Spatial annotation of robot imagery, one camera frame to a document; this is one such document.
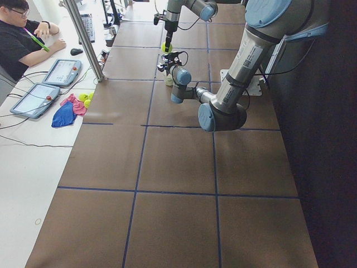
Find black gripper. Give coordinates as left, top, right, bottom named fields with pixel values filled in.
left=157, top=63, right=184, bottom=75
left=165, top=20, right=178, bottom=46

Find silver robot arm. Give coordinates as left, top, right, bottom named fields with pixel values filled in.
left=154, top=0, right=331, bottom=132
left=154, top=0, right=248, bottom=53

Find blue toy ball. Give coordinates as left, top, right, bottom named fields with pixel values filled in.
left=51, top=102, right=77, bottom=128

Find small metal cup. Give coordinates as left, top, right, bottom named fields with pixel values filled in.
left=108, top=25, right=118, bottom=36

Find black keyboard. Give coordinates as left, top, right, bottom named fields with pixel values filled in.
left=80, top=14, right=95, bottom=43

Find black computer mouse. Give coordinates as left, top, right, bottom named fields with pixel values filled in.
left=70, top=48, right=83, bottom=56

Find pink toy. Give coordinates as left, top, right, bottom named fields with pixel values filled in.
left=60, top=93, right=88, bottom=116

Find upper teach pendant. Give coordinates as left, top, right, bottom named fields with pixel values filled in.
left=42, top=59, right=82, bottom=87

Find teach pendant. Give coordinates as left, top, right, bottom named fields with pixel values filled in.
left=9, top=83, right=60, bottom=119
left=42, top=59, right=82, bottom=87

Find lower teach pendant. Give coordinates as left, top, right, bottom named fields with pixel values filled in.
left=9, top=83, right=60, bottom=119

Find green stick toy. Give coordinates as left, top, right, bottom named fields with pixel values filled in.
left=31, top=35, right=50, bottom=52

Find seated person with glasses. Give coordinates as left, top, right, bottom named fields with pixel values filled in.
left=1, top=1, right=66, bottom=81

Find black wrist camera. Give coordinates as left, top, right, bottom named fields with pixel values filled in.
left=153, top=11, right=166, bottom=25
left=161, top=51, right=182, bottom=61

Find black camera cable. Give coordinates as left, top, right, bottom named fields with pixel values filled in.
left=155, top=0, right=208, bottom=31
left=170, top=50, right=200, bottom=90

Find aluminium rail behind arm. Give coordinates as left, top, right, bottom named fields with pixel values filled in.
left=264, top=37, right=286, bottom=82

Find aluminium frame post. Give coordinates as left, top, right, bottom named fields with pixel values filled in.
left=64, top=0, right=104, bottom=83

